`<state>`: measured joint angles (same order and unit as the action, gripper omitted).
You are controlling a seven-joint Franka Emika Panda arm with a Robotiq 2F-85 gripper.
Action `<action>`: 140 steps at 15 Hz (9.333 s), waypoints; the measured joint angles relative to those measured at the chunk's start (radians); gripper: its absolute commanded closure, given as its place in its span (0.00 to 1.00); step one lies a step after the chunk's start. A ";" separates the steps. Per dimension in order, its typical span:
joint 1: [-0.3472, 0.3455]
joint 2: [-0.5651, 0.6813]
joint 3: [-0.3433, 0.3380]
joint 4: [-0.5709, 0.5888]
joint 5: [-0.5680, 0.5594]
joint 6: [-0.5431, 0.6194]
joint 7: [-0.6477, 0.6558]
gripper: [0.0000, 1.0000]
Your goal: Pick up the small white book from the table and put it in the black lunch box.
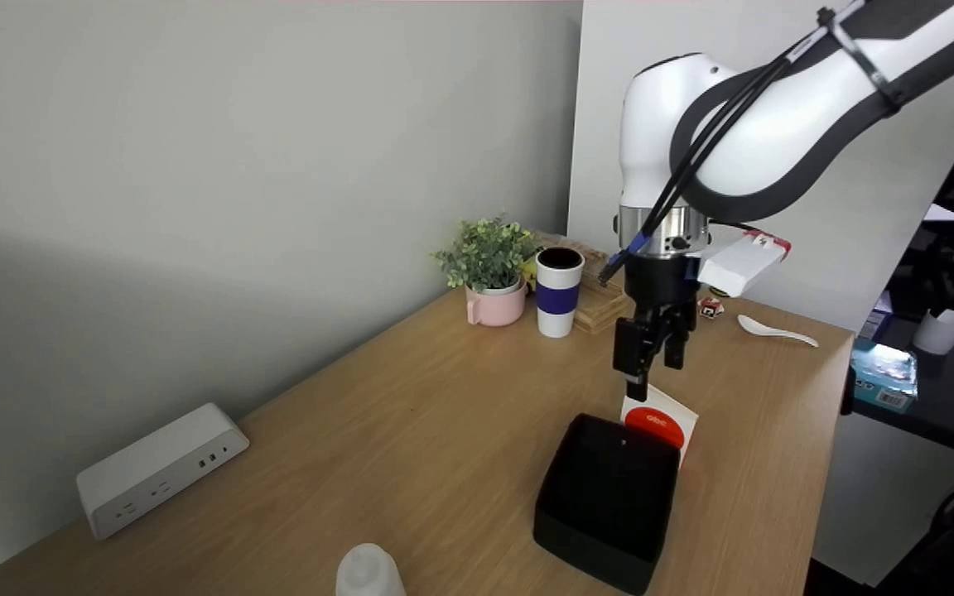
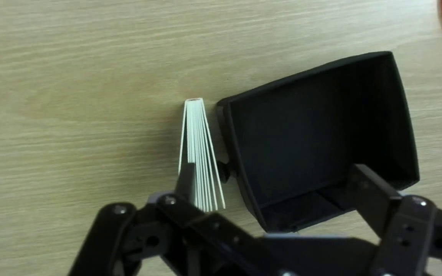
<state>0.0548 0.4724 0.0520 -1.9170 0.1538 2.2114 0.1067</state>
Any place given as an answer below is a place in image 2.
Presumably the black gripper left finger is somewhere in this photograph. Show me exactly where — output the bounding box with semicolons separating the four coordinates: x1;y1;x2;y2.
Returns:
69;193;262;276

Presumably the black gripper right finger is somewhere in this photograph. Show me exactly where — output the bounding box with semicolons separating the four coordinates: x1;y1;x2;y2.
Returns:
336;164;442;276

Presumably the black lunch box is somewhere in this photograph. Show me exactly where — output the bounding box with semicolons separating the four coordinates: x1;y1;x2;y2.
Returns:
216;50;420;231

